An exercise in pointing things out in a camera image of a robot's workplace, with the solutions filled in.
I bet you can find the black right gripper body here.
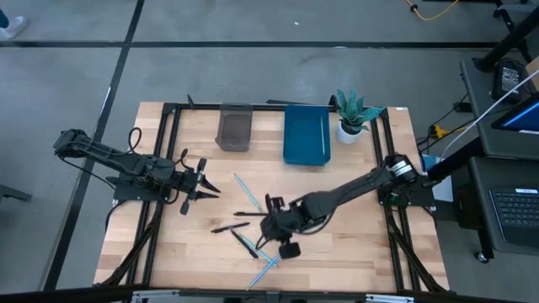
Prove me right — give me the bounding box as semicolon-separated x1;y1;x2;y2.
259;194;304;259

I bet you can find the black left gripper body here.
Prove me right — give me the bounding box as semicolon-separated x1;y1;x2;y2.
174;158;208;215

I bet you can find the light blue pencil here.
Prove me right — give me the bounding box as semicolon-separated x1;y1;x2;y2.
246;254;281;291

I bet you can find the grey translucent plastic bin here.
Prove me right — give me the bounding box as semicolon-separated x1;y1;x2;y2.
214;103;254;153

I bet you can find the blue plastic tray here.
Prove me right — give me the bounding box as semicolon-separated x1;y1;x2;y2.
282;104;332;167

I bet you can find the white plant pot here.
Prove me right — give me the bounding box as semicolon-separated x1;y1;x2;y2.
336;120;364;146

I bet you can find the green snake plant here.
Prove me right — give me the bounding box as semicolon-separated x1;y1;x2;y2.
335;87;387;135

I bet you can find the white paper sheet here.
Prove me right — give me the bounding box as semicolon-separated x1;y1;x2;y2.
420;153;455;204

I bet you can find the black crossbeam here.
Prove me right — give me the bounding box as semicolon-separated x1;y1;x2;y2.
0;284;539;303

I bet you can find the grey furniture leg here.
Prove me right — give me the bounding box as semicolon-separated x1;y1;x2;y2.
0;183;34;203

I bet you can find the person's foot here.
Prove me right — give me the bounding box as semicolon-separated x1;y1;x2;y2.
0;8;29;40

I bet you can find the black keyboard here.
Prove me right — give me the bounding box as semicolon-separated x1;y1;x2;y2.
488;187;539;250

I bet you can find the black computer monitor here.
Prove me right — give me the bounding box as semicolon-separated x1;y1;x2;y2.
490;93;539;136

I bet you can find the black power supply box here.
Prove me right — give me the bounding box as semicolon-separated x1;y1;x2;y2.
491;57;528;105

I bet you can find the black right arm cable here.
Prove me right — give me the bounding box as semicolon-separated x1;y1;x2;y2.
294;208;338;236

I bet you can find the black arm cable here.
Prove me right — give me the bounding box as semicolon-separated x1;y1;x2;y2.
294;208;338;236
127;125;144;156

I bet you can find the black aluminium table frame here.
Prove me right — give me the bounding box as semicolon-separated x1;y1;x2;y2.
94;100;450;295

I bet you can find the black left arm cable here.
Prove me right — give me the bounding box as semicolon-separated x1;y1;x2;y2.
127;125;144;156

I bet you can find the silver bracket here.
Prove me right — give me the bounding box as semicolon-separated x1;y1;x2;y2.
131;289;180;303
365;294;416;303

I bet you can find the white cable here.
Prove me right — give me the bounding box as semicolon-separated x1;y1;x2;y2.
440;69;539;160

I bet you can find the yellow cable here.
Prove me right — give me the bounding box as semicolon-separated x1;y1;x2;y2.
404;0;461;22

